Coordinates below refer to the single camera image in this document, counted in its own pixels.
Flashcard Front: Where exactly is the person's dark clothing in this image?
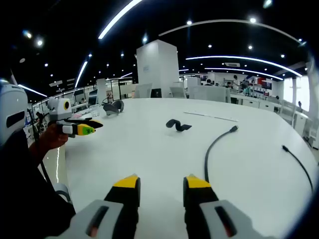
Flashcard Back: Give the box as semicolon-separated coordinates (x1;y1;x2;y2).
0;128;77;239

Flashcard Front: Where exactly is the white desk cable cover strip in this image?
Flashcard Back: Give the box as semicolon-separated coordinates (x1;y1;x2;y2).
183;111;239;122

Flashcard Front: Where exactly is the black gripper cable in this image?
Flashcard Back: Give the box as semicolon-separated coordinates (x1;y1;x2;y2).
36;159;54;186

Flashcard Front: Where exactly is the black Velcro strap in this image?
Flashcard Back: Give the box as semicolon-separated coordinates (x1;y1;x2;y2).
165;119;192;133

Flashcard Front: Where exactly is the grey headset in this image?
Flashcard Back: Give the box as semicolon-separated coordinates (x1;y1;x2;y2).
102;99;125;117

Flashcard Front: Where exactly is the white partition panel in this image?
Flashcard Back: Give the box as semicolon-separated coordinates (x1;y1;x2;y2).
193;86;231;103

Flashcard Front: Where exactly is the white office chair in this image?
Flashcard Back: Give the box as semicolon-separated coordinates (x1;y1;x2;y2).
169;86;187;99
134;83;153;99

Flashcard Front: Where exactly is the straight ceiling light strip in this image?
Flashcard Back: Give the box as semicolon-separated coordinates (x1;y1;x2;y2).
98;0;143;40

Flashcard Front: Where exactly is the person's left hand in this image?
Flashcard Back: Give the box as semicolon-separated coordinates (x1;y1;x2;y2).
37;123;69;155

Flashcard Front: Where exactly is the white chest-worn device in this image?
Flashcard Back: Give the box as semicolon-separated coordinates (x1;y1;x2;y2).
0;79;28;146

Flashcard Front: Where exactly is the curved ceiling light strip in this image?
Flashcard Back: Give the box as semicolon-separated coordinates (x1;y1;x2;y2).
185;55;303;77

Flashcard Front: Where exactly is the white desk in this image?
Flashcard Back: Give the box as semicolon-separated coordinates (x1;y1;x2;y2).
43;98;319;239

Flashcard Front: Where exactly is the short ceiling light strip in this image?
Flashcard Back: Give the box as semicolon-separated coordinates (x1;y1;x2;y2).
74;61;89;89

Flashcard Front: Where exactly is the grey office chair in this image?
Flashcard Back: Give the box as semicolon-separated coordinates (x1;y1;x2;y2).
53;183;73;205

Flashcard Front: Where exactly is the white square pillar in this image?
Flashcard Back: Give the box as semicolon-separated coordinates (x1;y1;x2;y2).
136;39;180;98

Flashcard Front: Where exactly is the black charging cable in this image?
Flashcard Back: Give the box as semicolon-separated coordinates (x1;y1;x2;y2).
204;125;314;194

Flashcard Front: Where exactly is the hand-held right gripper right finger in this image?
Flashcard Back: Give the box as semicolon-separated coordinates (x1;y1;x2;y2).
183;173;275;239

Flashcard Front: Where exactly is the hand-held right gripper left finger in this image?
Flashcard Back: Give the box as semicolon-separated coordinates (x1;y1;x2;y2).
51;173;141;239

